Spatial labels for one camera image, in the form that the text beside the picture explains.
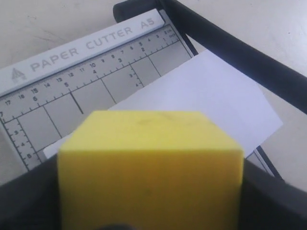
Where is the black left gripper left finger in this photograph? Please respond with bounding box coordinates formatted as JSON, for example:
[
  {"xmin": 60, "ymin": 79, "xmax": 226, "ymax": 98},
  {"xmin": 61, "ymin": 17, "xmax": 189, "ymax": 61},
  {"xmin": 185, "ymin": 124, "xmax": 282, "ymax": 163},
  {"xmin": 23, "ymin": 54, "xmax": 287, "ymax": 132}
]
[{"xmin": 0, "ymin": 155, "xmax": 62, "ymax": 230}]

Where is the yellow foam cube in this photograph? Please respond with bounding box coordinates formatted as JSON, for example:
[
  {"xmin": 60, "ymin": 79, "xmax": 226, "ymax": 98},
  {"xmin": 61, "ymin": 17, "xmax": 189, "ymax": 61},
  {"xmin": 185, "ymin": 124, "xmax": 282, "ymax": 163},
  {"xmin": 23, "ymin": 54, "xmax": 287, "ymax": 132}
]
[{"xmin": 57, "ymin": 111, "xmax": 244, "ymax": 230}]

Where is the black cutter blade lever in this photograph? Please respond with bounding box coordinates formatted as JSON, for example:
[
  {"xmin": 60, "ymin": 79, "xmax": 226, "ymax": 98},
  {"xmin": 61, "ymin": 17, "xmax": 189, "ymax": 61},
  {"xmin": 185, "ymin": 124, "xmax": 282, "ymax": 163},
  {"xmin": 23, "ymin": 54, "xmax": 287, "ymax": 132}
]
[{"xmin": 113, "ymin": 0, "xmax": 307, "ymax": 113}]

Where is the grey paper cutter base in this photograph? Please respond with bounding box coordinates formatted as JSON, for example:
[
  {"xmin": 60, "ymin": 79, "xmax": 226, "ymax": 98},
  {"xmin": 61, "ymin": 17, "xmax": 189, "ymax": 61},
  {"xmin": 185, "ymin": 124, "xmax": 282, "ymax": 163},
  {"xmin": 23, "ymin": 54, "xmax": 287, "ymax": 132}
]
[{"xmin": 0, "ymin": 10, "xmax": 206, "ymax": 184}]

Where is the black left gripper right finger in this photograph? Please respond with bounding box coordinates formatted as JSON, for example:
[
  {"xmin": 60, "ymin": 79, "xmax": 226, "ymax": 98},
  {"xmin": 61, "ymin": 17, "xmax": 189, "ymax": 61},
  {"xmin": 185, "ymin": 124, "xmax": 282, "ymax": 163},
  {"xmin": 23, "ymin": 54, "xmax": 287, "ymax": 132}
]
[{"xmin": 238, "ymin": 160, "xmax": 307, "ymax": 230}]

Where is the white paper sheet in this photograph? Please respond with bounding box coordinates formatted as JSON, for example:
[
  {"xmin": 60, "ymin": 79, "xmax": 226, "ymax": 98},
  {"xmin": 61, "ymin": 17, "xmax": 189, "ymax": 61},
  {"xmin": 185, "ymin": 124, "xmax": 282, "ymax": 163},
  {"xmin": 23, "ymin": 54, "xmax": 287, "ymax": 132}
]
[{"xmin": 43, "ymin": 51, "xmax": 282, "ymax": 158}]

